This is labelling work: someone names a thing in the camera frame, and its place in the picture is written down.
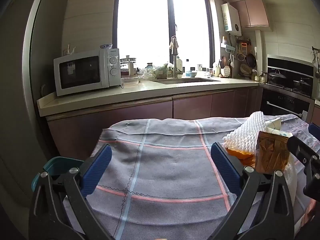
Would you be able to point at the crumpled clear plastic bags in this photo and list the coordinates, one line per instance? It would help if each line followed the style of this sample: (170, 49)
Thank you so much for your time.
(147, 73)

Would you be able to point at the hanging black frying pan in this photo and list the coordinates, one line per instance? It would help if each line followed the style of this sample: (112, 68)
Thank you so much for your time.
(251, 60)

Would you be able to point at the rag on faucet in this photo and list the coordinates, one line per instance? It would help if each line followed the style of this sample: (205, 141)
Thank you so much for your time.
(174, 45)

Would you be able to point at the metal kitchen faucet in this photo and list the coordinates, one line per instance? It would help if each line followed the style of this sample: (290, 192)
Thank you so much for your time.
(174, 62)

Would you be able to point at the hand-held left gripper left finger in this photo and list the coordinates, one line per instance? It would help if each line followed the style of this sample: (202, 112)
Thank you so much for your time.
(97, 170)

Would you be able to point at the glass kettle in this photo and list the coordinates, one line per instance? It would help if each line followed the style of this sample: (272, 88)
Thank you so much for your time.
(128, 66)

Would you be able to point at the white foam fruit net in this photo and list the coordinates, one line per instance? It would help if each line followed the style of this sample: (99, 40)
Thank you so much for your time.
(245, 132)

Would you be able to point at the grey checked cloth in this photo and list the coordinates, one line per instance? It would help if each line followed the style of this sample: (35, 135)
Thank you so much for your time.
(170, 170)

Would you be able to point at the white paper carton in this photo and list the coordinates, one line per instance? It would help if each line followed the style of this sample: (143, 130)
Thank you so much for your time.
(275, 124)

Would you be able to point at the orange peel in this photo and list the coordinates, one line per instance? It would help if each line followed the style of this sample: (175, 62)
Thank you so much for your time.
(241, 156)

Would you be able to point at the kitchen window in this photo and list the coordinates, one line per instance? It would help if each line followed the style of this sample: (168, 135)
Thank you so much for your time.
(142, 17)

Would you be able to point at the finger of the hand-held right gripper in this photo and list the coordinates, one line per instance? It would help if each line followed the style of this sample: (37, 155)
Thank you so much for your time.
(301, 150)
(314, 130)

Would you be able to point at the grey refrigerator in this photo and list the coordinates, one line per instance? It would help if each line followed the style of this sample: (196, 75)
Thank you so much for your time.
(15, 80)

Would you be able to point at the clear food container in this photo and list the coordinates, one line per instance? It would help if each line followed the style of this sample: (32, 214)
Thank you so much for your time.
(130, 80)

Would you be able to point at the white wall water heater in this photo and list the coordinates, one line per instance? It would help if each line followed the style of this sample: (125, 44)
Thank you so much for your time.
(231, 17)

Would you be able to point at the white plastic bag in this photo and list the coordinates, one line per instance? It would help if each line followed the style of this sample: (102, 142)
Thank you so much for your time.
(292, 185)

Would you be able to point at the pink upper cabinet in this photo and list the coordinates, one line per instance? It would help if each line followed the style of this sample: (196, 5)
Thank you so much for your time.
(252, 12)

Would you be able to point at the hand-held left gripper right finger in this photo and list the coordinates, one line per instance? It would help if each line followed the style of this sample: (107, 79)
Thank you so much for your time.
(226, 170)

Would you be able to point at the black lidded pot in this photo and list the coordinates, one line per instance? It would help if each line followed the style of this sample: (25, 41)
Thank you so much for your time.
(302, 85)

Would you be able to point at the black lidded wok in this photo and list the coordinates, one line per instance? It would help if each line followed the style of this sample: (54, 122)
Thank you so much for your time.
(277, 77)

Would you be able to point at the teal plastic bin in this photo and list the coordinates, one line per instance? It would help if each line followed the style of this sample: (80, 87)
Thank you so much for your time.
(53, 162)

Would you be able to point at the steel kitchen sink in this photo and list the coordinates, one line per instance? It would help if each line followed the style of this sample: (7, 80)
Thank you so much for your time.
(186, 80)

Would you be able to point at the blue patterned bowl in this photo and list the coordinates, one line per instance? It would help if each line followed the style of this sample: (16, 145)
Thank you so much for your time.
(105, 46)

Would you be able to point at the teal wall rack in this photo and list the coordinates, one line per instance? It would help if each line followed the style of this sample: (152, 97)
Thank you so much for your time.
(228, 47)

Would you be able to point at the small blue bowl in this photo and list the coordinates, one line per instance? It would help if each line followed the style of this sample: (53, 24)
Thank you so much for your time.
(193, 74)

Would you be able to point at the white microwave oven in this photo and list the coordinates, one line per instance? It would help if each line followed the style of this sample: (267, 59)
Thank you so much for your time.
(82, 72)

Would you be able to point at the white mug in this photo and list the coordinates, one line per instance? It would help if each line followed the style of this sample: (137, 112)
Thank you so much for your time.
(199, 67)

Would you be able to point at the pink garment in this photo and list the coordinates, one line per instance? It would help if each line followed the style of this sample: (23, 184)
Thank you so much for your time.
(311, 212)

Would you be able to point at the kitchen counter with cabinets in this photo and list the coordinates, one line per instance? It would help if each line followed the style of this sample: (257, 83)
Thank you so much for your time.
(140, 110)

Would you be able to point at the brown foil wrapper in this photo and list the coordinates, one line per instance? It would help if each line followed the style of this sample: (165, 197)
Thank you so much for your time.
(271, 152)

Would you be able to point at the white dotted utensil holder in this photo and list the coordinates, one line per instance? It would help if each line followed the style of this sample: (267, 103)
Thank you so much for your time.
(226, 71)

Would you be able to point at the white soap bottle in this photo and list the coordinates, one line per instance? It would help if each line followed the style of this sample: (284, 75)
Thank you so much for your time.
(179, 65)

